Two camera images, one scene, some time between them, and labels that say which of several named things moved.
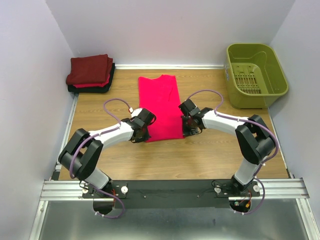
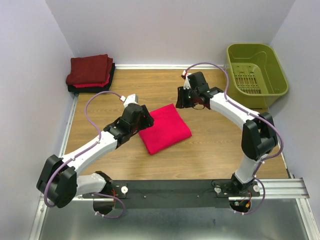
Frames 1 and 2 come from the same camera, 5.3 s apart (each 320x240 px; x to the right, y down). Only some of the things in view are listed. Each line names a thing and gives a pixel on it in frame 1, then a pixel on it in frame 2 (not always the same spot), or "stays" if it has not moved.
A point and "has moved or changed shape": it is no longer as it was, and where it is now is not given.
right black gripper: x=186 y=132 → x=181 y=102
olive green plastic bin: x=254 y=76 stays
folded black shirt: x=71 y=88 stays
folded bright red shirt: x=92 y=85 stays
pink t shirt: x=160 y=96 has moved or changed shape
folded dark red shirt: x=89 y=70 stays
